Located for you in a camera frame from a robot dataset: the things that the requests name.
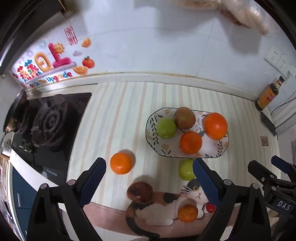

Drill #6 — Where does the red cherry tomato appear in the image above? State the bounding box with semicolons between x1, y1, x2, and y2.
206;203;216;213

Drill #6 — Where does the dark orange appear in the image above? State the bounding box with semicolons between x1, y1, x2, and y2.
178;204;198;223

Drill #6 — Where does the green apple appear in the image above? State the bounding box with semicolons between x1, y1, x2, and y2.
157;118;177;138
178;159;196;181

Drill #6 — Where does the large orange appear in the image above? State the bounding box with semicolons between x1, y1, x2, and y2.
203;113;228;141

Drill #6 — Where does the dark red apple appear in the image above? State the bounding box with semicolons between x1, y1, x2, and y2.
126;182;154;204

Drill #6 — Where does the small orange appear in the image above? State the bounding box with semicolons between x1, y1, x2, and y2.
179;131;202;155

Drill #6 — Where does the brownish yellow-red apple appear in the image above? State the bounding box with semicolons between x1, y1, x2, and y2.
174;106;196;129

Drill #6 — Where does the blue kitchen cabinet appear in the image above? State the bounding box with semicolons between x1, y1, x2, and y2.
12;168;37;240

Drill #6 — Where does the black phone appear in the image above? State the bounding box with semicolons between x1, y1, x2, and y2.
260;112;277;137

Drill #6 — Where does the soy sauce bottle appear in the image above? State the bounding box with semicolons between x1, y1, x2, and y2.
255;76;285;111

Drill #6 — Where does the floral oval ceramic plate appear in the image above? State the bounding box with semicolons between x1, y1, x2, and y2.
145;107;229;159

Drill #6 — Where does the black gas stove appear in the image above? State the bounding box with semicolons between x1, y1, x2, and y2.
12;92;91;185

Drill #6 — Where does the black frying pan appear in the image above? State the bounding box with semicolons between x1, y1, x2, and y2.
3;89;29;133

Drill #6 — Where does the plastic bag with eggs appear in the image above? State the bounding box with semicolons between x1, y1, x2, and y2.
219;1;271;35

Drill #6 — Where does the black range hood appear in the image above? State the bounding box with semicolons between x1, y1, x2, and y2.
1;1;75;78

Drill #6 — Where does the black charging cable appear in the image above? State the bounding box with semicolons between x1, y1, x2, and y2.
270;98;296;132

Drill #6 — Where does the white wall socket strip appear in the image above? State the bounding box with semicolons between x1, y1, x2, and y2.
264;45;295;78

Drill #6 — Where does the colourful wall sticker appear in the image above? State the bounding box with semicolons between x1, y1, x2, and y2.
9;26;95;91

